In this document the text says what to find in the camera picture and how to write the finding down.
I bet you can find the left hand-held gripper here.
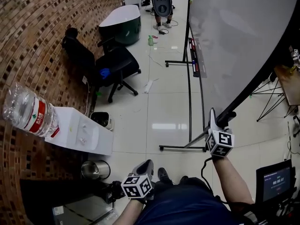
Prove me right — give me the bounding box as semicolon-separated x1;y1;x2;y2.
120;159;155;204

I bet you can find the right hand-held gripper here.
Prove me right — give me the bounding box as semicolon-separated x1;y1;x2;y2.
205;108;235;158

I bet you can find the black-framed whiteboard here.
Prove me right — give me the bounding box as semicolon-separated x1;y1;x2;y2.
158;0;300;152

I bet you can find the person's left forearm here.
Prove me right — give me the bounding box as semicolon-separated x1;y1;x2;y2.
112;198;145;225

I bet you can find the person's right forearm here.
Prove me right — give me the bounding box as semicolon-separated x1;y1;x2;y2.
212;157;255;205

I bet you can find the black device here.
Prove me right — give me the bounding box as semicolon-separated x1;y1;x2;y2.
102;180;125;204

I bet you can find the person's black left shoe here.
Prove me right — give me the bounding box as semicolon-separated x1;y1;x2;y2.
157;167;173;185

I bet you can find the steel trash can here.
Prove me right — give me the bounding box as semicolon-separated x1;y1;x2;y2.
81;160;112;180

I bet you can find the person's dark blue clothing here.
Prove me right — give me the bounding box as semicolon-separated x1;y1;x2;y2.
135;177;257;225

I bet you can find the white power strip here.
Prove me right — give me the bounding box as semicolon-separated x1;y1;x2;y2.
143;78;160;94

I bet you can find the white bin with black liner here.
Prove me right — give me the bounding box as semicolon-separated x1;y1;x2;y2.
90;111;115;132

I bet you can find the white water dispenser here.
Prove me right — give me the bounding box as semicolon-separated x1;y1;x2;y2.
44;106;114;156

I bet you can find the black office chair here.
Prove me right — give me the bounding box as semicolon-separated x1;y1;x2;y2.
61;27;142;104
292;115;300;138

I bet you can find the black monitor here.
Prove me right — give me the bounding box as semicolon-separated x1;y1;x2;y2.
255;159;295;205

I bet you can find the blue cloth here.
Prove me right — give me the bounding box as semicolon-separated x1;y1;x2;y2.
99;68;111;80

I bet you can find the large clear water bottle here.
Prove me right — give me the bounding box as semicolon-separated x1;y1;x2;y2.
2;82;60;138

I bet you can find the white-topped dark green table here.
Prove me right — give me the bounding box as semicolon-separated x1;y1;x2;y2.
98;4;142;46

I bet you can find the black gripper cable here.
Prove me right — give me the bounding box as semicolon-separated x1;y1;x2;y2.
200;157;229;205

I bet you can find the thin grey floor cable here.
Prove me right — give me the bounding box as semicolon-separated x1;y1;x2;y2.
147;54;164;68

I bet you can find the wooden table with wire legs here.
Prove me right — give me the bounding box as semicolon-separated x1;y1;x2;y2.
250;64;300;123

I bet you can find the white cable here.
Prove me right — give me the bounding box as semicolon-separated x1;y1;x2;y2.
85;81;91;116

